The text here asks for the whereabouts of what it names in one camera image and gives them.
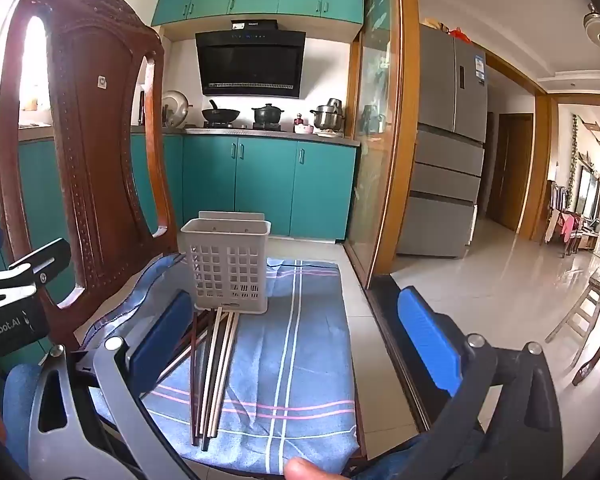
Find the black lidded pot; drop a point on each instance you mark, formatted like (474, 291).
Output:
(266, 115)

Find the pink bowl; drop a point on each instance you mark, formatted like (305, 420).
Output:
(305, 130)

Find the blue plaid cloth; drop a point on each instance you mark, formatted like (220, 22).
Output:
(300, 335)

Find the wood framed glass sliding door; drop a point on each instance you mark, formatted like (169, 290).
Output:
(380, 135)

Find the ceiling lamp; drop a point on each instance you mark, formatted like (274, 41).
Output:
(599, 27)

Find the round metal lid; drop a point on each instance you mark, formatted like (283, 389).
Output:
(175, 107)

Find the carved wooden chair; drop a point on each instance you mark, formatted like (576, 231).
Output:
(95, 160)

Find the brown wooden door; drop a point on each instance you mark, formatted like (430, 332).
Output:
(515, 170)

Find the stainless steel pot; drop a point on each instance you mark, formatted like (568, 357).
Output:
(327, 117)

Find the grey refrigerator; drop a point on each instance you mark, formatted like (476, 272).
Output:
(445, 160)

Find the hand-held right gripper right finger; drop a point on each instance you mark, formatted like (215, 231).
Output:
(427, 340)

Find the gas stove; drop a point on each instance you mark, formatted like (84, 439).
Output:
(240, 126)

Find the grey kitchen countertop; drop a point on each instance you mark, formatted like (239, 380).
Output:
(330, 139)

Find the white plastic utensil basket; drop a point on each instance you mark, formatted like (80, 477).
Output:
(225, 230)

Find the clothes drying rack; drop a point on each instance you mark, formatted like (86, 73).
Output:
(570, 225)

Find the teal base cabinets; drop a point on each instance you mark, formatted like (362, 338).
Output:
(265, 185)

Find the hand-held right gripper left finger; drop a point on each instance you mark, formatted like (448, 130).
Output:
(161, 340)

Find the person's right hand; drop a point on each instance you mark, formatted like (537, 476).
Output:
(312, 470)

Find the black chopstick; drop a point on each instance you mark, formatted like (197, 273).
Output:
(217, 380)

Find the black range hood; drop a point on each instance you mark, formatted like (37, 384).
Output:
(250, 65)

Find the kitchen window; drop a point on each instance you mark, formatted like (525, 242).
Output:
(0, 60)

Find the black wok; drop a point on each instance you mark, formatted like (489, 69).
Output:
(220, 114)

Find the hanging green vine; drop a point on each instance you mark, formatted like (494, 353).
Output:
(573, 160)

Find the wooden stool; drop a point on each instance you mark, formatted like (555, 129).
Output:
(582, 305)

